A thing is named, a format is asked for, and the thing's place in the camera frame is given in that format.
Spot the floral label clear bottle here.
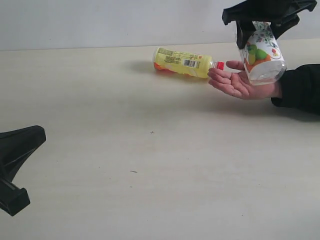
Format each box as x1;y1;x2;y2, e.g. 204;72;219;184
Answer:
239;21;287;86

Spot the yellow label bottle red cap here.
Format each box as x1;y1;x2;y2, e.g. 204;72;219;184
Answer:
152;47;225;79

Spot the black sleeved forearm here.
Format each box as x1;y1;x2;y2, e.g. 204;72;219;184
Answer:
271;63;320;115

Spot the open human hand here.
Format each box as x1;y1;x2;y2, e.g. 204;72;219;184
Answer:
208;60;282;100

